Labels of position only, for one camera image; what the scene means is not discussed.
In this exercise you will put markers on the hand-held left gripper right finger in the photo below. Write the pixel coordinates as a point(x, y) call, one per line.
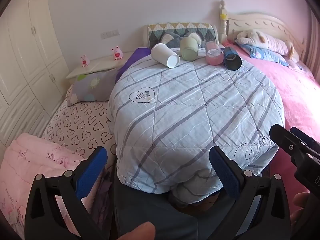
point(225, 175)

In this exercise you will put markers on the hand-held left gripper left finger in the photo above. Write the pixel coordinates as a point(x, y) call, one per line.
point(91, 172)

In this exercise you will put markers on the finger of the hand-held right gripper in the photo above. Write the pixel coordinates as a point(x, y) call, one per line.
point(308, 138)
point(287, 141)

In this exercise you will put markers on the white cup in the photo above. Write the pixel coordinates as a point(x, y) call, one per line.
point(165, 55)

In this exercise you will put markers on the dark blue cup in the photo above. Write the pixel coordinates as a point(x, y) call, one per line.
point(232, 58)

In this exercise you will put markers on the pink cup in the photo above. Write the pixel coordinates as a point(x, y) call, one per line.
point(214, 53)

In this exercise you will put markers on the green cup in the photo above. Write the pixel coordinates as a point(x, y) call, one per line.
point(189, 48)

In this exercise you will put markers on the person's right hand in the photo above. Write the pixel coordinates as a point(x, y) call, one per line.
point(301, 205)

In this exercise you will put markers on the person's left hand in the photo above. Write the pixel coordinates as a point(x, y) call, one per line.
point(140, 231)

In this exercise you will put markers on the heart print bed sheet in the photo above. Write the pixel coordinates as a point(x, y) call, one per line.
point(80, 125)

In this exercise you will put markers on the pink blanket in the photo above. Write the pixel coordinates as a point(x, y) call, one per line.
point(290, 87)

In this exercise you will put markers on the pink floral quilt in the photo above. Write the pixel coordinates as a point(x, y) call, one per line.
point(30, 165)

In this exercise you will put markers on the blue striped quilt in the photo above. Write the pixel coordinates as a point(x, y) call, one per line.
point(195, 115)

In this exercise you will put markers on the dark grey cloth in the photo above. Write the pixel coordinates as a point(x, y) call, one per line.
point(150, 212)

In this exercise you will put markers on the grey flower pillow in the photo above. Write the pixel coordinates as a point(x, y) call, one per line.
point(92, 87)

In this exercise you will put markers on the light blue pillow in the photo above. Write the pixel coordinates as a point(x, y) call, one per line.
point(265, 53)

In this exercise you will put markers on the white plush dog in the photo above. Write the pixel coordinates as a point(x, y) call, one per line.
point(262, 40)

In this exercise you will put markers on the pink pig toy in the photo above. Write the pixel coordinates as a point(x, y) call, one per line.
point(117, 53)
point(85, 61)

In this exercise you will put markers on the cream bed headboard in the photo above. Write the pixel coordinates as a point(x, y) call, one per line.
point(260, 20)

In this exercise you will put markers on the white wardrobe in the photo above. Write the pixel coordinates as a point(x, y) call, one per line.
point(27, 55)

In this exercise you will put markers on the grey plush toy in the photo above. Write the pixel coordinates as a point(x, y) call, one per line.
point(172, 40)

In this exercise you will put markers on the patchwork cushion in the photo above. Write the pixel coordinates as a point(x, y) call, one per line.
point(175, 28)

